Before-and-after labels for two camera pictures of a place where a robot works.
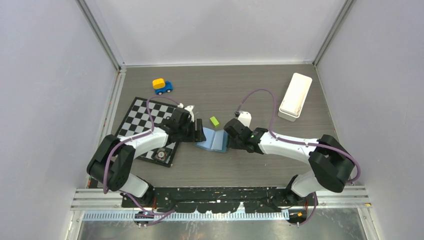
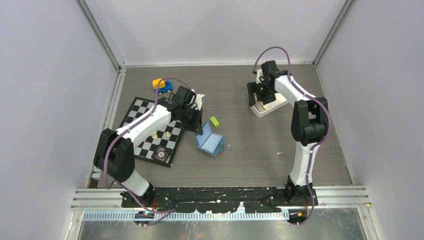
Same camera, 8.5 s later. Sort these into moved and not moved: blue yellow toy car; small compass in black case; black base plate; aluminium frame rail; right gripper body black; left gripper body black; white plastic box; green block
Moved: white plastic box; left gripper body black; right gripper body black
Not moved: black base plate; blue yellow toy car; green block; aluminium frame rail; small compass in black case
